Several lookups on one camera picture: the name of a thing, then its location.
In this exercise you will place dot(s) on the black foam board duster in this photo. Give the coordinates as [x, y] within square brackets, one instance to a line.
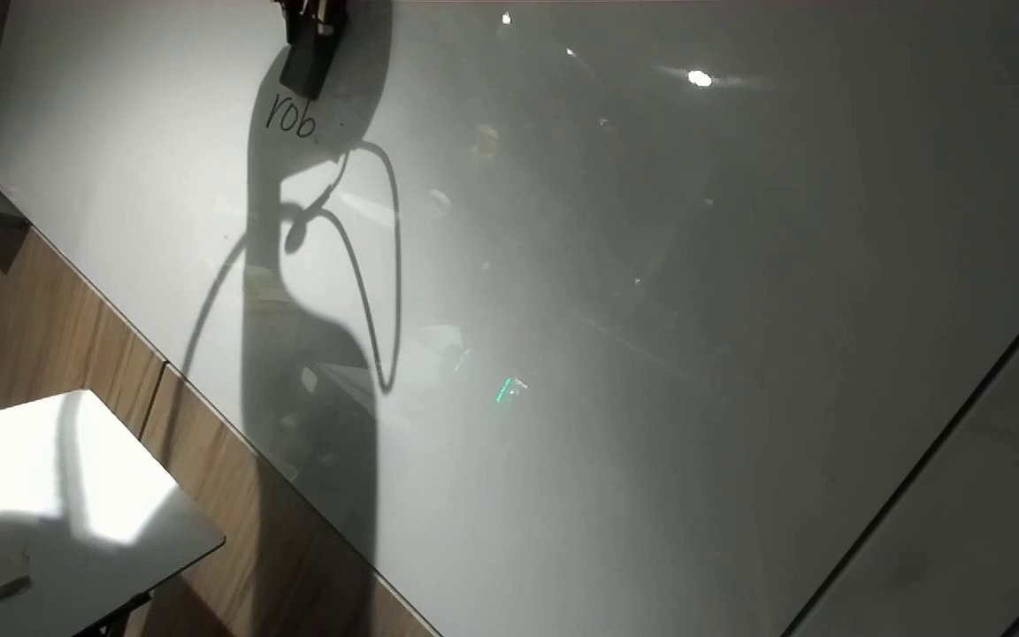
[312, 36]

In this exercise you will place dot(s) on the large white whiteboard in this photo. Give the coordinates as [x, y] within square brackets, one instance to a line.
[577, 317]

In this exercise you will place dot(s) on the small white side table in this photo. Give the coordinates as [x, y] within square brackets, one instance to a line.
[90, 522]

